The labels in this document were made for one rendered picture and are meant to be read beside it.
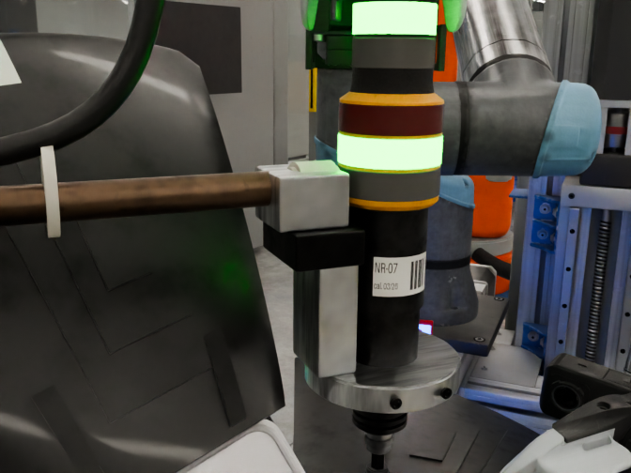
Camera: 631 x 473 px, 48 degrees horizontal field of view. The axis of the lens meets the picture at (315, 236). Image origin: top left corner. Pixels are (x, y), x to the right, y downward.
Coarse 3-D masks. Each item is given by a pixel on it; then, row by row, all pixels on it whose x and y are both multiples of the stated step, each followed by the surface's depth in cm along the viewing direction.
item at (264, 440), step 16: (256, 432) 30; (272, 432) 30; (224, 448) 30; (240, 448) 30; (256, 448) 30; (272, 448) 30; (288, 448) 30; (192, 464) 29; (208, 464) 29; (224, 464) 29; (240, 464) 29; (256, 464) 30; (272, 464) 30; (288, 464) 30
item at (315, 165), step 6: (294, 162) 28; (300, 162) 28; (306, 162) 28; (312, 162) 28; (318, 162) 28; (324, 162) 28; (330, 162) 28; (288, 168) 28; (294, 168) 28; (300, 168) 28; (306, 168) 28; (312, 168) 28; (318, 168) 28; (324, 168) 28; (330, 168) 28; (336, 168) 28
